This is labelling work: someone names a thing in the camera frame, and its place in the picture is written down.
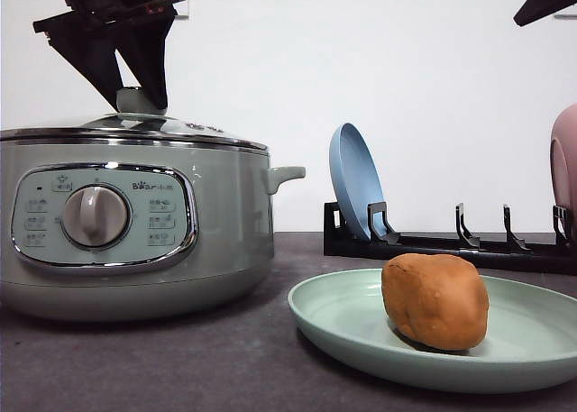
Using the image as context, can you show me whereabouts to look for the brown potato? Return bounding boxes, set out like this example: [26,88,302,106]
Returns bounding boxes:
[381,253,490,351]

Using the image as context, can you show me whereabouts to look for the glass steamer lid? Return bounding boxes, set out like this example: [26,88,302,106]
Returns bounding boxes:
[0,88,270,155]

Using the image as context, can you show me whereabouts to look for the blue plate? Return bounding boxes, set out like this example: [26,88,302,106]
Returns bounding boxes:
[329,123,386,240]

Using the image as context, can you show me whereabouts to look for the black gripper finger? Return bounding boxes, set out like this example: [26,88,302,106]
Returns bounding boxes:
[513,0,577,27]

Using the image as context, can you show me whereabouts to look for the green plate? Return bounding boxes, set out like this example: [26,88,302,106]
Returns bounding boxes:
[288,268,577,395]

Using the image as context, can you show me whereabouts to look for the white wall socket left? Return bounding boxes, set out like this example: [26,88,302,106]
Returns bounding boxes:
[172,0,189,20]

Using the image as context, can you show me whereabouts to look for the green electric steamer pot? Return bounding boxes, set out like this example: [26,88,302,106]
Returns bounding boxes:
[0,127,307,321]

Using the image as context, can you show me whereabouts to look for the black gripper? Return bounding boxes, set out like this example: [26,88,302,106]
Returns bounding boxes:
[32,0,186,113]

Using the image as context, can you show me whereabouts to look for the black plate rack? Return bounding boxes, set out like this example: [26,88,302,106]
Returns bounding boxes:
[324,202,577,275]

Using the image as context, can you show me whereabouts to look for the pink plate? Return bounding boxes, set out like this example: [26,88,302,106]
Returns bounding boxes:
[550,103,577,243]

